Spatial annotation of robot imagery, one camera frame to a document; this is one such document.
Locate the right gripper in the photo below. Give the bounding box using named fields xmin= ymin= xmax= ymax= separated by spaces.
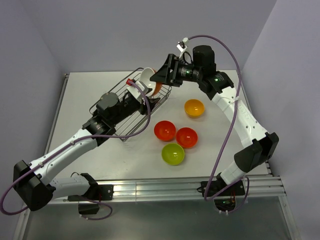
xmin=150 ymin=53 xmax=202 ymax=87

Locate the orange bowl white inside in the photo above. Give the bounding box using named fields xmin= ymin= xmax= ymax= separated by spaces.
xmin=139 ymin=67 xmax=162 ymax=97

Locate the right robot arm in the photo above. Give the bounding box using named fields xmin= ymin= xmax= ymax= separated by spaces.
xmin=150 ymin=45 xmax=279 ymax=195

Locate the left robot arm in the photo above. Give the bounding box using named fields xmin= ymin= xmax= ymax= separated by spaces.
xmin=13 ymin=91 xmax=161 ymax=211

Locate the red-orange bowl left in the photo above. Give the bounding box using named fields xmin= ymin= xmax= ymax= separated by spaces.
xmin=153 ymin=120 xmax=176 ymax=142

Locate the red-orange bowl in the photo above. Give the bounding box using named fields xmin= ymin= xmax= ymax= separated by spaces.
xmin=153 ymin=120 xmax=176 ymax=142
xmin=175 ymin=127 xmax=198 ymax=149

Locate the yellow-orange bowl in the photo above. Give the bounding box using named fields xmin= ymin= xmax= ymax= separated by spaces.
xmin=184 ymin=99 xmax=205 ymax=118

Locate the red-orange bowl right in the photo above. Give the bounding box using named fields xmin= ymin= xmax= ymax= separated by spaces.
xmin=175 ymin=127 xmax=198 ymax=149

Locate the lime green bowl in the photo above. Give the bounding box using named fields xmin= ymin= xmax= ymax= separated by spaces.
xmin=161 ymin=143 xmax=185 ymax=166

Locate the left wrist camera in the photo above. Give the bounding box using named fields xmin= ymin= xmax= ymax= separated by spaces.
xmin=126 ymin=78 xmax=149 ymax=103

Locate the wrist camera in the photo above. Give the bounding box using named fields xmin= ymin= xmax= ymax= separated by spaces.
xmin=126 ymin=78 xmax=149 ymax=103
xmin=176 ymin=37 xmax=189 ymax=59

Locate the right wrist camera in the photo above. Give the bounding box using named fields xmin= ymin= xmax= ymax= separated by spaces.
xmin=176 ymin=37 xmax=189 ymax=59

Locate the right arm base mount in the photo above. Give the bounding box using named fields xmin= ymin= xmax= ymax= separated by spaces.
xmin=207 ymin=180 xmax=249 ymax=213

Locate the aluminium rail frame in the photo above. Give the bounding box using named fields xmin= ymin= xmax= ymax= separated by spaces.
xmin=13 ymin=72 xmax=301 ymax=240

